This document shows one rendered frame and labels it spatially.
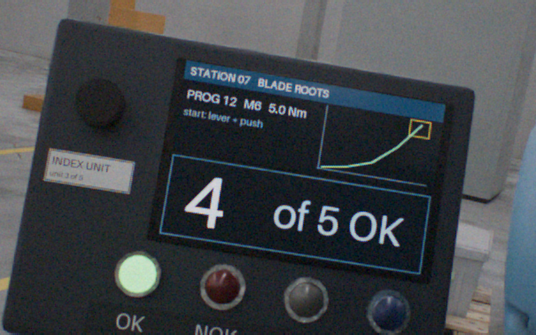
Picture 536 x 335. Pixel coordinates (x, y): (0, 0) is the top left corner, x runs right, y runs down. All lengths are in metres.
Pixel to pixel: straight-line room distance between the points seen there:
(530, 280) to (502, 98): 7.90
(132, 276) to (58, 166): 0.08
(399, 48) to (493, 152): 1.36
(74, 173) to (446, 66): 7.83
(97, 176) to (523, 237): 0.28
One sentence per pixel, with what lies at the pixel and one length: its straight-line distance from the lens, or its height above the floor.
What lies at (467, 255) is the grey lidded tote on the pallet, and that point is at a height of 0.44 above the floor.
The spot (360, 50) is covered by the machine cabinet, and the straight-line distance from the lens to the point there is 8.51.
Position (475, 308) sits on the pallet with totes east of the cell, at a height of 0.14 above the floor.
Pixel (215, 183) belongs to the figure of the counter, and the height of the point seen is 1.17.
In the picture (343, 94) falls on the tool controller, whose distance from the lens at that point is 0.52.
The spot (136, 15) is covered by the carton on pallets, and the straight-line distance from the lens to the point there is 8.81.
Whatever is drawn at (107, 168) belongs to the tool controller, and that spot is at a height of 1.17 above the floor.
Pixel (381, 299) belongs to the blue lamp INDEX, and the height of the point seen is 1.12.
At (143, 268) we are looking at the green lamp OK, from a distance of 0.49.
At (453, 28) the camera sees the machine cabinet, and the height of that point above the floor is 1.58.
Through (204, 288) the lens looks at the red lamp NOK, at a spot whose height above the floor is 1.11.
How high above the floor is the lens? 1.27
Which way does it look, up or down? 9 degrees down
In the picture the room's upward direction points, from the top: 10 degrees clockwise
